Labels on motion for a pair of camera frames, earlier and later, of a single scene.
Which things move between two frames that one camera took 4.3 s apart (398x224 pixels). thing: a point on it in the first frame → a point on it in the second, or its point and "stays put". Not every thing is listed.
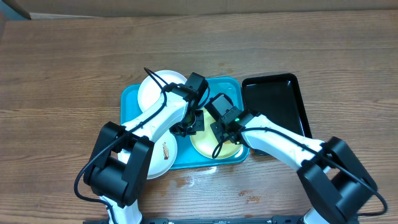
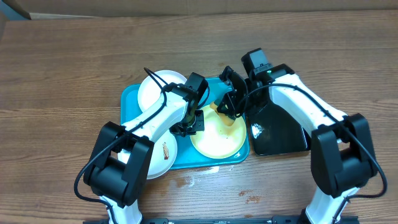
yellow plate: [205, 144] stays put
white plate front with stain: [163, 157] stays put
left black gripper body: [191, 126] stays put
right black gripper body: [219, 129] → [250, 102]
